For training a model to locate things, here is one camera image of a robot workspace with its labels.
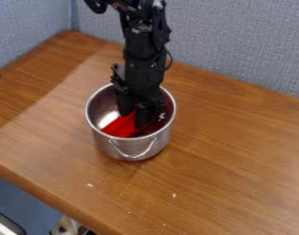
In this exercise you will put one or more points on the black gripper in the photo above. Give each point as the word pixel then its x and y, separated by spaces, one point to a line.
pixel 136 82

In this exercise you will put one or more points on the red rectangular block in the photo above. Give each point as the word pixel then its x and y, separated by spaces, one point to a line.
pixel 123 126

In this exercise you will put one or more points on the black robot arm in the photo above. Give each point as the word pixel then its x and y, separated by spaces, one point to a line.
pixel 144 26

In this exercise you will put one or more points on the stainless steel pot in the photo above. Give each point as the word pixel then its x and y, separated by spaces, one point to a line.
pixel 131 149

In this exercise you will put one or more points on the white object under table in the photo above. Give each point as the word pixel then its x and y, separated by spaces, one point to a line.
pixel 68 227

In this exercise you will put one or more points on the grey device under table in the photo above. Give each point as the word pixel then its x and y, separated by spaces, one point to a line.
pixel 8 227

